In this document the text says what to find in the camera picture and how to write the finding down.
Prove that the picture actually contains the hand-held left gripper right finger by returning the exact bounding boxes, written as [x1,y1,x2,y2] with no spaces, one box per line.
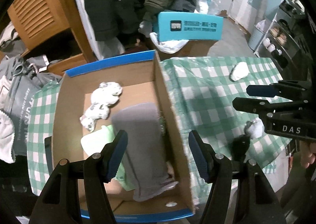
[188,130,287,224]

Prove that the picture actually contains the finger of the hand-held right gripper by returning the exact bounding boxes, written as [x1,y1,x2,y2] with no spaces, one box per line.
[247,80,311,101]
[232,98,304,116]

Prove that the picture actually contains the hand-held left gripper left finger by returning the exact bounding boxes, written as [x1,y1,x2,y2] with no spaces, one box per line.
[32,129,128,224]

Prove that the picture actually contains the white sock with blue trim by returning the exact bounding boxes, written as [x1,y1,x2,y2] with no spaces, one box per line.
[244,120,263,138]

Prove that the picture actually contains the light green cloth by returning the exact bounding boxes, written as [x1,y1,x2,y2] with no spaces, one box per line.
[81,125,135,191]

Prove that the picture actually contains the plain white sock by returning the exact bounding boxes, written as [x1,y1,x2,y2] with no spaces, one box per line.
[229,62,249,82]

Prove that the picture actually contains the grey pants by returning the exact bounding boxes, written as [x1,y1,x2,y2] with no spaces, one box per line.
[111,102,179,202]

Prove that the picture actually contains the black sock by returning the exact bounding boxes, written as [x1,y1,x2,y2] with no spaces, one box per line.
[231,135,251,163]

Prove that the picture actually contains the blue cardboard box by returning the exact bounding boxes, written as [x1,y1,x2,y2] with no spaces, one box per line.
[44,50,195,222]

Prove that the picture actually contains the person's right hand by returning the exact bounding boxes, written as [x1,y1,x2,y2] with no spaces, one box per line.
[300,141,316,169]

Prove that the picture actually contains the green checked tablecloth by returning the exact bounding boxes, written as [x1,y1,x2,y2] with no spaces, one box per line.
[27,56,293,197]

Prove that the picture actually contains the light blue bin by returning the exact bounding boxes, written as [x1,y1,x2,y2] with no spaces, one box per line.
[248,20,268,53]

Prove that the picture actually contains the person's olive clothing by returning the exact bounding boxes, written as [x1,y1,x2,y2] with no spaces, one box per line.
[279,140,316,215]

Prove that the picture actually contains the metal shoe rack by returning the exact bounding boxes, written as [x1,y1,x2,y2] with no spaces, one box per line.
[254,0,311,71]

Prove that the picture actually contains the brown cardboard box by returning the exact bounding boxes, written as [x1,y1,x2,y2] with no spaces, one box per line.
[158,40,218,61]

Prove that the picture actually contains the teal printed box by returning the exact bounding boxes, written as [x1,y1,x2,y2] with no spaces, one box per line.
[152,12,224,42]

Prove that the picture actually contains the grey tote bag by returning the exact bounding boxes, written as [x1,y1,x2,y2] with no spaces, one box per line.
[0,66,62,155]

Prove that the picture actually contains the white plastic bag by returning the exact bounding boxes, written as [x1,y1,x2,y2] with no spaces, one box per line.
[149,32,189,54]

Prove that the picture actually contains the white towel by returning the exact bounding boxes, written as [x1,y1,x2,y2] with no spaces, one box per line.
[0,76,16,164]

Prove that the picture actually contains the grey hoodie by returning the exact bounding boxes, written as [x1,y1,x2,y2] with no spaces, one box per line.
[0,55,62,86]

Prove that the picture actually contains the white hanging garment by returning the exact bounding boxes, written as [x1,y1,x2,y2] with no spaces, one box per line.
[70,0,125,60]

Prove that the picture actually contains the black coat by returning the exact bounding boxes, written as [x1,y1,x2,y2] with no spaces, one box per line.
[83,0,139,42]

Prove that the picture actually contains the grey folded clothes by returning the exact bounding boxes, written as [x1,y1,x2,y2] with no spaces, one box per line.
[0,22,27,52]

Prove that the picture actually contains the wooden louvred wardrobe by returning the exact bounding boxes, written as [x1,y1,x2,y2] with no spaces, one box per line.
[0,0,99,76]

